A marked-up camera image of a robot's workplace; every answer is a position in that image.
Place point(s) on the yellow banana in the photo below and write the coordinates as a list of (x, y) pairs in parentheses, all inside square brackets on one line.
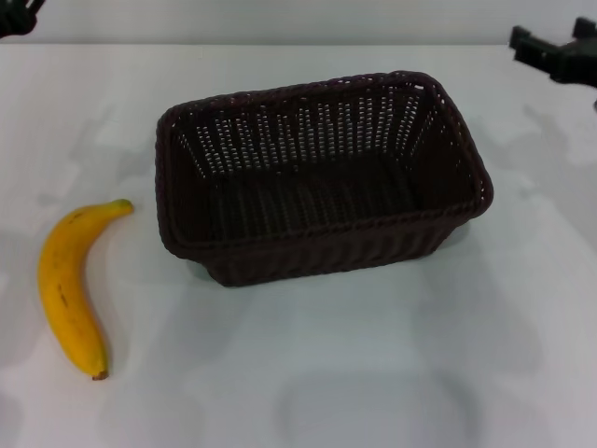
[(60, 280)]

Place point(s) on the dark brown woven basket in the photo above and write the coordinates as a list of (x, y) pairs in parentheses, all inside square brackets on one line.
[(326, 256)]

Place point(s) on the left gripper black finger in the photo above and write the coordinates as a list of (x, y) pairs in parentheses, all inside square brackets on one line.
[(16, 16)]

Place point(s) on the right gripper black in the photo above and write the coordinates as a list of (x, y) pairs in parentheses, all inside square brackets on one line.
[(578, 63)]

